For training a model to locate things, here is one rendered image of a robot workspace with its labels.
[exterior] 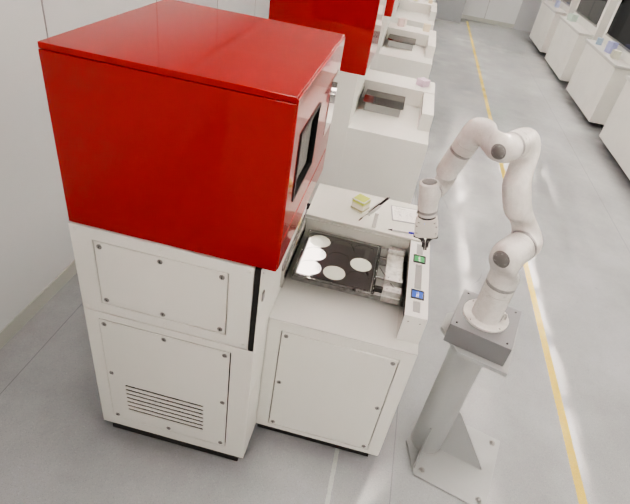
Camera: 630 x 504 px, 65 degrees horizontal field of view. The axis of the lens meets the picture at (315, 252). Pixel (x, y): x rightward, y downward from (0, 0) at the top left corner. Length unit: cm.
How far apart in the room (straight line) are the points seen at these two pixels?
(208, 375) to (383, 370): 72
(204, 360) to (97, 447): 86
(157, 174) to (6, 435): 167
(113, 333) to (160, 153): 88
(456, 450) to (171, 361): 152
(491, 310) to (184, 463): 157
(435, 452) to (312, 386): 84
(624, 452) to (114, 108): 306
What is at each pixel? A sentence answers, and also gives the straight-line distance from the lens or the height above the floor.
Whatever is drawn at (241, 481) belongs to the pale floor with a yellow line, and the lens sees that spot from 257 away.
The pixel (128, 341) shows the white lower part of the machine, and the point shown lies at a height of 69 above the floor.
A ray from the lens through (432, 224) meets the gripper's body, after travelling 220.
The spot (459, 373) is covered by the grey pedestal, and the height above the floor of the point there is 64.
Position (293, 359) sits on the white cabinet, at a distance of 221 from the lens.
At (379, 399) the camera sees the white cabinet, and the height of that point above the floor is 50.
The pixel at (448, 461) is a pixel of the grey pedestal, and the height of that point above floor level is 1.
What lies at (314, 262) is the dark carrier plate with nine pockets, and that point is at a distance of 226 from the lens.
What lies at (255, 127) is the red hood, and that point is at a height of 171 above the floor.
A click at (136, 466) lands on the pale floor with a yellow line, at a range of 264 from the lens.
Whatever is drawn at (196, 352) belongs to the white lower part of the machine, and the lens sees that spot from 205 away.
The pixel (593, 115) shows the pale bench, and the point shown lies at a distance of 851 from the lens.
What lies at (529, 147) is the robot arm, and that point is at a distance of 188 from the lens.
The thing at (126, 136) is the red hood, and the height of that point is 159.
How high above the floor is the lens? 226
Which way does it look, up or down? 36 degrees down
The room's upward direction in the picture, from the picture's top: 10 degrees clockwise
